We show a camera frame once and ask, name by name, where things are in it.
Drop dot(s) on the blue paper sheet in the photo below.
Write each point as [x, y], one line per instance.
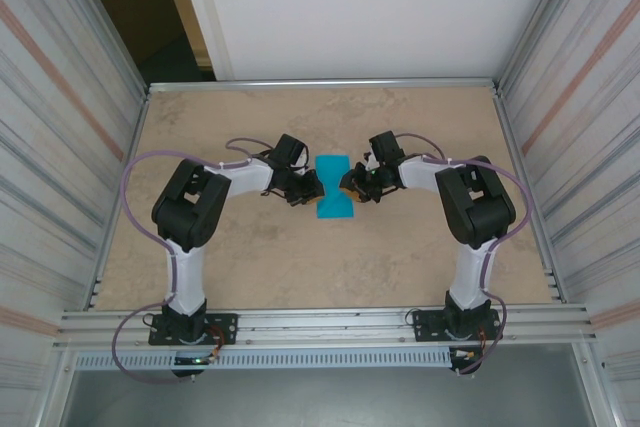
[332, 167]

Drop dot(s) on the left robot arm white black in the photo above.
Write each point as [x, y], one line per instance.
[190, 277]

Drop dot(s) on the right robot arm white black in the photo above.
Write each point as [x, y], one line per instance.
[467, 277]

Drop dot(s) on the grey metal sheet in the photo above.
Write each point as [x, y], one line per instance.
[320, 397]

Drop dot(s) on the small left controller board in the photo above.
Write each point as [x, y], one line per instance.
[195, 361]

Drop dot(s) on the small controller board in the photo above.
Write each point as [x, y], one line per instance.
[195, 361]
[465, 354]

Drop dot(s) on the small right controller board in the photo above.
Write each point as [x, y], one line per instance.
[465, 354]

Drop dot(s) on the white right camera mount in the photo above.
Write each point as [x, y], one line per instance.
[371, 161]

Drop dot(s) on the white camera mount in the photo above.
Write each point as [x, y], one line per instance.
[371, 161]
[303, 167]

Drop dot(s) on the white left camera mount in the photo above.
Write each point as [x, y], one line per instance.
[303, 167]

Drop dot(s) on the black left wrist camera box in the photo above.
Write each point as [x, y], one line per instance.
[289, 149]

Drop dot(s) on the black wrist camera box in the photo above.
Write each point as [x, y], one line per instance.
[386, 146]
[289, 149]

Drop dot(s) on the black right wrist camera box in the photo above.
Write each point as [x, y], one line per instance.
[386, 146]

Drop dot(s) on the wide aluminium frame rail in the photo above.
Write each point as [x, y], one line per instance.
[320, 318]

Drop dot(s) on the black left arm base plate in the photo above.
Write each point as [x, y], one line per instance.
[225, 329]

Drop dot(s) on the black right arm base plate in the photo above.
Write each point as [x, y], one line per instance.
[425, 327]

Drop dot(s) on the beige door frame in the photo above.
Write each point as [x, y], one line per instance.
[187, 12]

